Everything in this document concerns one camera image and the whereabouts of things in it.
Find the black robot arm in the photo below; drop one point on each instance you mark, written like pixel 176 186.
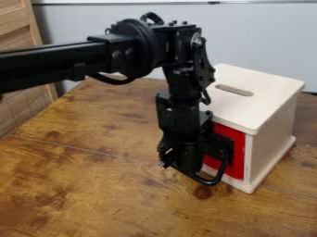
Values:
pixel 134 47

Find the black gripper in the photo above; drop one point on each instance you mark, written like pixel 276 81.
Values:
pixel 181 120

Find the wooden slatted panel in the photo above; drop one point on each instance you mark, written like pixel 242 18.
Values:
pixel 19 33

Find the black metal drawer handle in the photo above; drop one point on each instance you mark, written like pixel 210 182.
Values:
pixel 214 147

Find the red drawer front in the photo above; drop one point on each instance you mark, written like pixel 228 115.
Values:
pixel 233 154

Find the light wooden box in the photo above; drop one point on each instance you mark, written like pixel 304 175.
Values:
pixel 253 105

